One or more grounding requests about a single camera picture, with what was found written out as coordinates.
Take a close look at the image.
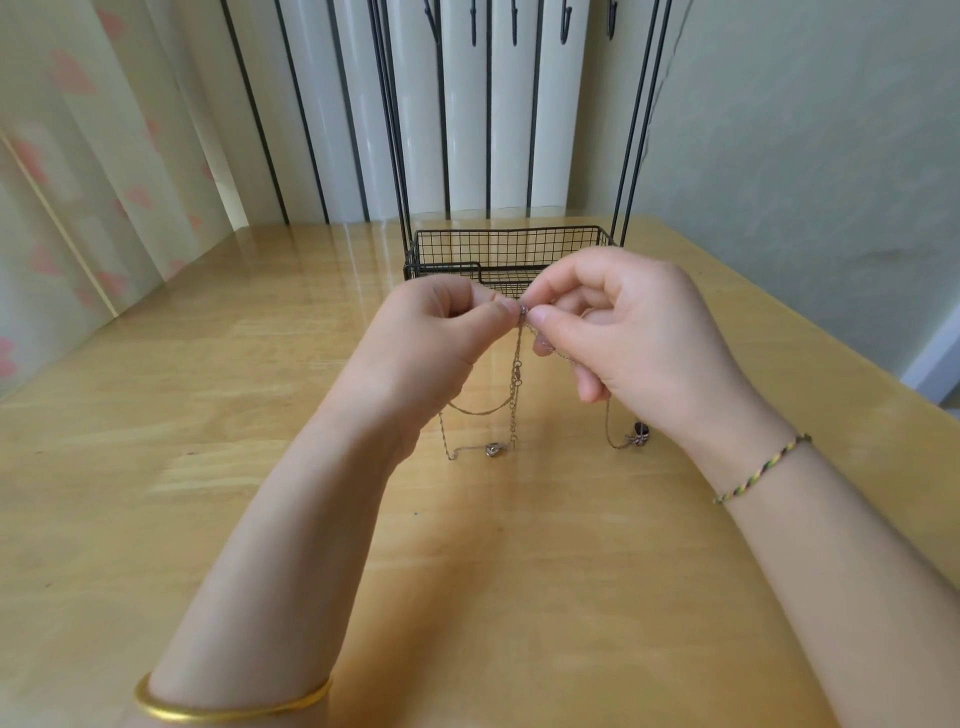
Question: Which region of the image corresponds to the person's left hand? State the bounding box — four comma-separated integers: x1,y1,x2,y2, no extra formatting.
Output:
322,273,525,477

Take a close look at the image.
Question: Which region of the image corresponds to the person's right hand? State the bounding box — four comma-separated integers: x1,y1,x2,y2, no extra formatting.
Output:
519,246,792,492

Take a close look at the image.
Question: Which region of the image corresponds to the black wire jewelry rack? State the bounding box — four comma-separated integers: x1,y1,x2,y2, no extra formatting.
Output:
369,0,696,300

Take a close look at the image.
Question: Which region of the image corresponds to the chain necklace with pendant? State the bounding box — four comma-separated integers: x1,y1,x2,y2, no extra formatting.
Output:
436,297,654,465

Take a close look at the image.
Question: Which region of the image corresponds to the person's right forearm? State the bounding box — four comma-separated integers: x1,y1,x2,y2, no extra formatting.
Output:
720,439,960,728

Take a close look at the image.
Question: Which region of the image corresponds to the person's left forearm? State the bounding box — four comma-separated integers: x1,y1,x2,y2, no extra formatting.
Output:
123,409,404,728

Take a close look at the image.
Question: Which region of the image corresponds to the white black-striped curtain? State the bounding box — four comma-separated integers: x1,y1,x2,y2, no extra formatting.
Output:
162,0,594,228

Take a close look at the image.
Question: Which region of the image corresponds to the pink floral curtain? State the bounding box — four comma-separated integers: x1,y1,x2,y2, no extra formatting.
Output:
0,0,245,396

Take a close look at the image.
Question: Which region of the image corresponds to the gold bangle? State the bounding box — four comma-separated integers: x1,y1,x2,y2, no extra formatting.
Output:
133,670,335,726

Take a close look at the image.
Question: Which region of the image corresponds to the braided cord bracelet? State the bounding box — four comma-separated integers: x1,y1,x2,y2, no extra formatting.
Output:
711,432,815,507

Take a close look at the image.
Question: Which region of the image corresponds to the white door frame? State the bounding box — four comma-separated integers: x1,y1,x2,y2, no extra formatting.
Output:
898,297,960,410

